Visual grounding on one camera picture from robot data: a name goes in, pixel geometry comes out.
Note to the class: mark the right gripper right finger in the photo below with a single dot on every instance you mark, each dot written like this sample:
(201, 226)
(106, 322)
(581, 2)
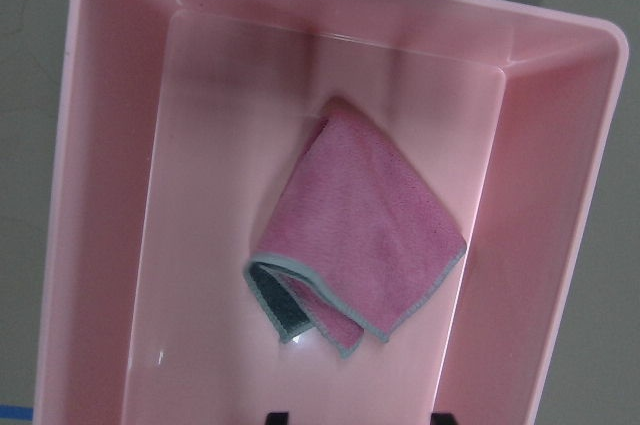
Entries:
(442, 418)

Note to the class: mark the pink cloth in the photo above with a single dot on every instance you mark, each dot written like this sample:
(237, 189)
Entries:
(357, 242)

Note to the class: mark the pink plastic bin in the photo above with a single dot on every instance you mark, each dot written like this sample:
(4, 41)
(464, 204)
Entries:
(179, 123)

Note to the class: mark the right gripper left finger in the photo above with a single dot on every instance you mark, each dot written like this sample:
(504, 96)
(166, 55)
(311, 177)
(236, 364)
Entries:
(277, 418)

